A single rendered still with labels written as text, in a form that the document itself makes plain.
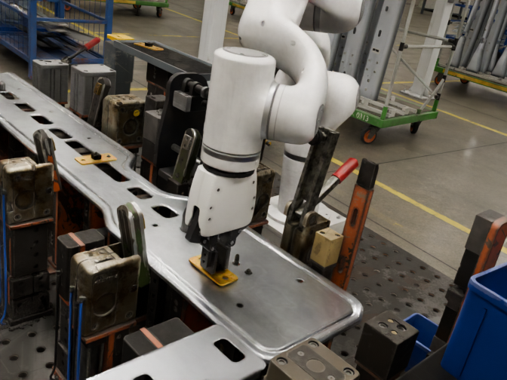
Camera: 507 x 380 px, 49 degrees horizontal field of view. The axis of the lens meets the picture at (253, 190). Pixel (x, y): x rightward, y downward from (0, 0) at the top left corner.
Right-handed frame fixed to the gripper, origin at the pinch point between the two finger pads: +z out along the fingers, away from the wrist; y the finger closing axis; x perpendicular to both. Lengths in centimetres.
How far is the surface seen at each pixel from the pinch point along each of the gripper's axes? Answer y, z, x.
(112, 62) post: -35, -6, -93
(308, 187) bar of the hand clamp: -19.6, -8.2, -0.1
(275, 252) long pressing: -13.4, 2.9, 0.6
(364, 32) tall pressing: -404, 16, -269
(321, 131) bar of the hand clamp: -21.1, -17.9, -1.0
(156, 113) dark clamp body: -22, -5, -51
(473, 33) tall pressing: -764, 24, -334
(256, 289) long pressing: -2.9, 2.8, 7.0
